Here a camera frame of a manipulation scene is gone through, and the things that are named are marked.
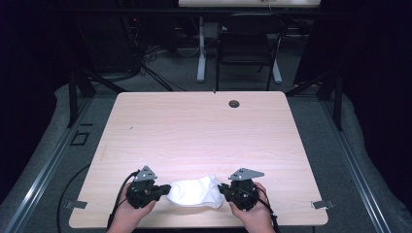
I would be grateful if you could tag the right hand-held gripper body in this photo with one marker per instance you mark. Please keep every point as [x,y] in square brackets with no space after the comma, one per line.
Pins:
[244,194]

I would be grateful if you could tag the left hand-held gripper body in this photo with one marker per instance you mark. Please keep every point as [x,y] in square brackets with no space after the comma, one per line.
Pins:
[142,192]

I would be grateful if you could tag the white sock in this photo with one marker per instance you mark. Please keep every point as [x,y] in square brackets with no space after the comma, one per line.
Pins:
[213,203]
[191,191]

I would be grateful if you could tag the person's right hand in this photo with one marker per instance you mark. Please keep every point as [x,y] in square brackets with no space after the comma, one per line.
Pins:
[254,218]

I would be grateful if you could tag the person's left hand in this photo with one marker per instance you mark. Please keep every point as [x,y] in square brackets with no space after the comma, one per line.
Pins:
[129,216]

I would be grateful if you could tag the black tape floor marks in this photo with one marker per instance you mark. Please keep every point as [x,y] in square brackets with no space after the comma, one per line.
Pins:
[81,136]

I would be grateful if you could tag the black folding chair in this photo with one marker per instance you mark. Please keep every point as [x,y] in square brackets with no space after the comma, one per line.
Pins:
[247,45]

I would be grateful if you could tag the white desk with legs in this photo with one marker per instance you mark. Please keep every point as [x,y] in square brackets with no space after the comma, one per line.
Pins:
[207,39]

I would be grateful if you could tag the grey metal table bracket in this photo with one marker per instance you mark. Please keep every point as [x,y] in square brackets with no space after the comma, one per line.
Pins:
[76,204]
[323,204]

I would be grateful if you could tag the aluminium floor rail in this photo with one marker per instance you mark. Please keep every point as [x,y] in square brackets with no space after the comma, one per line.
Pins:
[356,168]
[48,168]

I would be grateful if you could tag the black metal frame stand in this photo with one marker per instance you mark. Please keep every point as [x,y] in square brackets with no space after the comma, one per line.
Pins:
[81,87]
[330,90]

